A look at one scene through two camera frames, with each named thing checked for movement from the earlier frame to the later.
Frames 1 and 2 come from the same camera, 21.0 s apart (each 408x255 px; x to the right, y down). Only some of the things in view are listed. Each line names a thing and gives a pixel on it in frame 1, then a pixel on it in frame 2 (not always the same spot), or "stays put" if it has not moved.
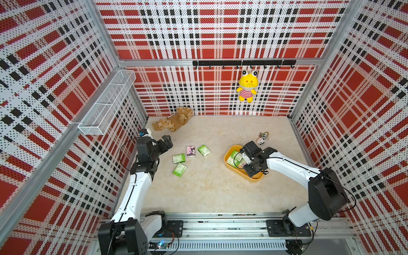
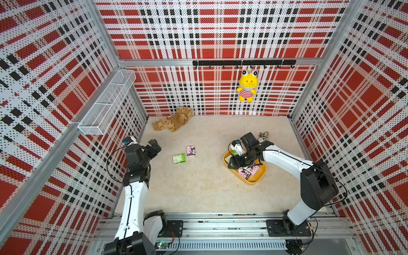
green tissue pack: (180, 158) stays put
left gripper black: (168, 143) → (152, 152)
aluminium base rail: (246, 233) stays put
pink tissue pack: (190, 151) stays put
